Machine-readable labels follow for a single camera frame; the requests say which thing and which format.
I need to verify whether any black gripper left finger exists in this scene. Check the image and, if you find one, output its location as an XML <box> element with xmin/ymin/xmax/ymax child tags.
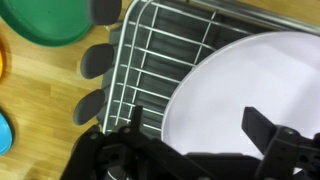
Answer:
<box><xmin>59</xmin><ymin>105</ymin><xmax>218</xmax><ymax>180</ymax></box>

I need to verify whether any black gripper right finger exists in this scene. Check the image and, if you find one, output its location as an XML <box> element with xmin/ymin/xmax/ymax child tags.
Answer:
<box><xmin>240</xmin><ymin>106</ymin><xmax>320</xmax><ymax>180</ymax></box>

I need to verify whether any white plate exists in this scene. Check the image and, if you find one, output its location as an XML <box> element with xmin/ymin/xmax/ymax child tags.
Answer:
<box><xmin>160</xmin><ymin>31</ymin><xmax>320</xmax><ymax>174</ymax></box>

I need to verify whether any gray dish rack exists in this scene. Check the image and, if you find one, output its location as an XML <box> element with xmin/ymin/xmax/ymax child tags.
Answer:
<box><xmin>72</xmin><ymin>0</ymin><xmax>320</xmax><ymax>158</ymax></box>

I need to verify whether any blue plate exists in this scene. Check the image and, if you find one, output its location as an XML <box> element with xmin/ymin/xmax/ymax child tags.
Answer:
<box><xmin>0</xmin><ymin>111</ymin><xmax>14</xmax><ymax>157</ymax></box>

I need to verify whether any yellow plate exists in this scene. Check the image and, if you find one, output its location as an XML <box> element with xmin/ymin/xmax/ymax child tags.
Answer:
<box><xmin>0</xmin><ymin>43</ymin><xmax>5</xmax><ymax>79</ymax></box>

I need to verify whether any green plate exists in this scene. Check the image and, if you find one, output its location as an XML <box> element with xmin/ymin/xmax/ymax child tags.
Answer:
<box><xmin>0</xmin><ymin>0</ymin><xmax>94</xmax><ymax>48</ymax></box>

